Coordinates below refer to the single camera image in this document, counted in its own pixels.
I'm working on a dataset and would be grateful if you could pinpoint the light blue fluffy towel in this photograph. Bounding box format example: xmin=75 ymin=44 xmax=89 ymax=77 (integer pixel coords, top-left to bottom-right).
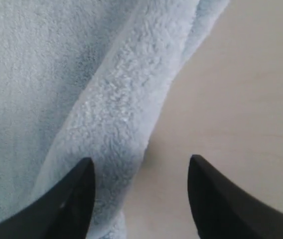
xmin=0 ymin=0 xmax=228 ymax=239

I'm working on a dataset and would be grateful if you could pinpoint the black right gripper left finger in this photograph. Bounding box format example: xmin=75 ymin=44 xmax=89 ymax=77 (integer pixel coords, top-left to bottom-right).
xmin=0 ymin=158 xmax=95 ymax=239

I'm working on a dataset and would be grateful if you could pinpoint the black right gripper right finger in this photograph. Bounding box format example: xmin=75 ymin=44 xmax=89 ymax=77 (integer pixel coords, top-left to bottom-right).
xmin=188 ymin=155 xmax=283 ymax=239

